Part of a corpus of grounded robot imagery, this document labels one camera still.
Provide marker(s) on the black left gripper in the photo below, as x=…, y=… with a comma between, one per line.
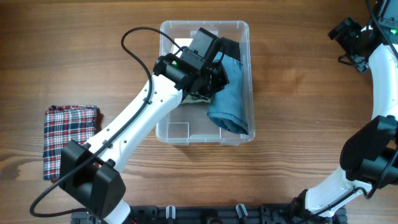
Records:
x=222, y=81

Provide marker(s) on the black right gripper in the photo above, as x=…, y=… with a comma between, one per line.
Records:
x=342, y=40

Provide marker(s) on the blue denim jeans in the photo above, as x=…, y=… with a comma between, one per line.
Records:
x=226, y=109

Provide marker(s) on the black garment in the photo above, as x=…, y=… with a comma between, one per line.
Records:
x=232, y=48

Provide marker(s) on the white printed t-shirt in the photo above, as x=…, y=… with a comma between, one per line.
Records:
x=182, y=42

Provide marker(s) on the red plaid shirt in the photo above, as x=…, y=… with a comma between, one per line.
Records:
x=61, y=125

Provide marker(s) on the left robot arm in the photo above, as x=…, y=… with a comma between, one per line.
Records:
x=91, y=172

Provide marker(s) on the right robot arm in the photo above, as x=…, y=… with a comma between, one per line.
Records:
x=366, y=162

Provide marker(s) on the clear plastic storage bin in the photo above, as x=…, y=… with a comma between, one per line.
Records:
x=189, y=122

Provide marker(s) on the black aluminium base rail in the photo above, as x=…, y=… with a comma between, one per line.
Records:
x=263, y=214

